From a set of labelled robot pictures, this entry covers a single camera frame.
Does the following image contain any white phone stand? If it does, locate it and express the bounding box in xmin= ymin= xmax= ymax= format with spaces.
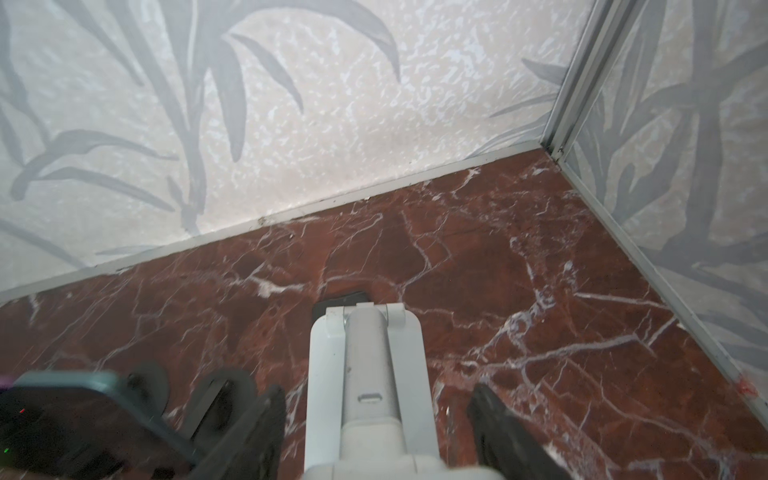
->
xmin=303 ymin=303 xmax=501 ymax=479

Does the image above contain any middle right black phone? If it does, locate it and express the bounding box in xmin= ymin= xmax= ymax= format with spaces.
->
xmin=1 ymin=363 xmax=205 ymax=479

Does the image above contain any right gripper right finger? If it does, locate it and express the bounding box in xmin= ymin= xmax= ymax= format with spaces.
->
xmin=467 ymin=384 xmax=571 ymax=480

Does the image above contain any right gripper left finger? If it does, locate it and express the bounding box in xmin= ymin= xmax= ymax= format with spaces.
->
xmin=187 ymin=385 xmax=287 ymax=480

